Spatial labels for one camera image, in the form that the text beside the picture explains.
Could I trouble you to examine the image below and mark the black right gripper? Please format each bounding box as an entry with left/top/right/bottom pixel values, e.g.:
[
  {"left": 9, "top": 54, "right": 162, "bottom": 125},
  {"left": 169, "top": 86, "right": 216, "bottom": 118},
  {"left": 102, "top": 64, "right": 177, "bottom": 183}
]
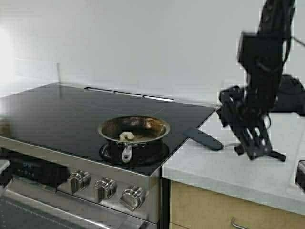
[{"left": 219, "top": 86, "right": 273, "bottom": 160}]

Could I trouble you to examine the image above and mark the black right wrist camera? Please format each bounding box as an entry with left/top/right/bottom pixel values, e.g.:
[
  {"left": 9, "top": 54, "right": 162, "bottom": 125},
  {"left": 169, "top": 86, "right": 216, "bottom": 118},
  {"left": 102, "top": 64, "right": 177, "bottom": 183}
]
[{"left": 271, "top": 74, "right": 305, "bottom": 116}]

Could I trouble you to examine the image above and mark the steel drawer handle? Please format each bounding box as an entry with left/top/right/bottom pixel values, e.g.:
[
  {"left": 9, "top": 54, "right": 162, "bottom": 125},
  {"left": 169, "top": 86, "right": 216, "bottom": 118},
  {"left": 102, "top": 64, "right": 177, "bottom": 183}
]
[{"left": 231, "top": 217, "right": 249, "bottom": 229}]

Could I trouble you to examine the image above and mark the right steel stove knob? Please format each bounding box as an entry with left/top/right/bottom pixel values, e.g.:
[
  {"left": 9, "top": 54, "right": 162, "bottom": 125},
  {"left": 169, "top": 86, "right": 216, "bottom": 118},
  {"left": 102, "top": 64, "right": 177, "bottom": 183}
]
[{"left": 119, "top": 186, "right": 146, "bottom": 211}]

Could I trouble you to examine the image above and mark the middle steel stove knob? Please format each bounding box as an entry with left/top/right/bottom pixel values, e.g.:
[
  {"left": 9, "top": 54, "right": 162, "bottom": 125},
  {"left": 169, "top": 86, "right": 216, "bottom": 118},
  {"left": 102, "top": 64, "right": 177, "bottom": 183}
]
[{"left": 93, "top": 177, "right": 117, "bottom": 203}]

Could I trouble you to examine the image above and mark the black device at right edge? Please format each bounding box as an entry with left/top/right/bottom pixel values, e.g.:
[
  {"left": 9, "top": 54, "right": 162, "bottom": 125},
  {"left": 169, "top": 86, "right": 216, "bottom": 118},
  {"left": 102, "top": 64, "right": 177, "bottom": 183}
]
[{"left": 295, "top": 160, "right": 305, "bottom": 192}]

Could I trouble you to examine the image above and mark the black glass stove cooktop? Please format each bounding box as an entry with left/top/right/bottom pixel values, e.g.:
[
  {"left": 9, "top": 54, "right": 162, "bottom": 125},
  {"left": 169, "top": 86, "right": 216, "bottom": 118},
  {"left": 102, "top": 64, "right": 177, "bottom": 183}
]
[{"left": 0, "top": 84, "right": 214, "bottom": 162}]

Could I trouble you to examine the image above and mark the wooden cabinet drawer front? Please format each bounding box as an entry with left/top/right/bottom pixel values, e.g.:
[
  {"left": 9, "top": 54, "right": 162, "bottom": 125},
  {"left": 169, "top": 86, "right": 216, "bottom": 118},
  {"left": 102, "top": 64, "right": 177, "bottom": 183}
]
[{"left": 170, "top": 181, "right": 305, "bottom": 229}]

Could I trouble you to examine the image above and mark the raw shrimp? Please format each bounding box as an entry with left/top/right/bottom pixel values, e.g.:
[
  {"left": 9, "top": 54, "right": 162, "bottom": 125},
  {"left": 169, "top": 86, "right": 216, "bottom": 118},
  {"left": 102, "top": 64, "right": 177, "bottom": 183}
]
[{"left": 119, "top": 131, "right": 135, "bottom": 141}]

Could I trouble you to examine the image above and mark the left steel stove knob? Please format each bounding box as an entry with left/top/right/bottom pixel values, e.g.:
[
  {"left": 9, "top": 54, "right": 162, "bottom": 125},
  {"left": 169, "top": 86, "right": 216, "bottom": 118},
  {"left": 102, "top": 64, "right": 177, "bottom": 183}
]
[{"left": 67, "top": 170, "right": 91, "bottom": 194}]

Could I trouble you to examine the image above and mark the black spatula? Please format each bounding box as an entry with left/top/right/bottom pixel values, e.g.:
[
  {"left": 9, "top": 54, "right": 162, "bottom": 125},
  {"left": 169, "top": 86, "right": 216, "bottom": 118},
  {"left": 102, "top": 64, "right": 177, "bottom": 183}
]
[{"left": 182, "top": 126, "right": 286, "bottom": 162}]

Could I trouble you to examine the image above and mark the dark steel frying pan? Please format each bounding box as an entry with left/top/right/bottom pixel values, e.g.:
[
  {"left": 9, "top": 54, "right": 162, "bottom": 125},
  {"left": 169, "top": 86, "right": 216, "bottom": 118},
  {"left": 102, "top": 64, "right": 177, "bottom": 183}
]
[{"left": 97, "top": 116, "right": 171, "bottom": 166}]

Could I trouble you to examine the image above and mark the steel stove knob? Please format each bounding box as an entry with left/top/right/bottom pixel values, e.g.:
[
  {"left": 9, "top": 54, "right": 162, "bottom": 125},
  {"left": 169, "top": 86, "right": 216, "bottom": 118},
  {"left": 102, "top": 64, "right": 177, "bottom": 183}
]
[
  {"left": 67, "top": 170, "right": 91, "bottom": 194},
  {"left": 119, "top": 186, "right": 146, "bottom": 211},
  {"left": 93, "top": 177, "right": 117, "bottom": 203}
]

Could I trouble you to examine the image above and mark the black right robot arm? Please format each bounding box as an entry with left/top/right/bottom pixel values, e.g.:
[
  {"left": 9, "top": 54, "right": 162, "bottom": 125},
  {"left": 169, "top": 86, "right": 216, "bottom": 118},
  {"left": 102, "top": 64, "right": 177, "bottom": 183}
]
[{"left": 217, "top": 0, "right": 295, "bottom": 162}]

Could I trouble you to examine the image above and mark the stainless steel oven range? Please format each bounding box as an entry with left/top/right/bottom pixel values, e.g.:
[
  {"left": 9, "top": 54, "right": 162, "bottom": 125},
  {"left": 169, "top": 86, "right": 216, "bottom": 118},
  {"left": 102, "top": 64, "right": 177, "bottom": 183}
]
[{"left": 0, "top": 82, "right": 219, "bottom": 229}]

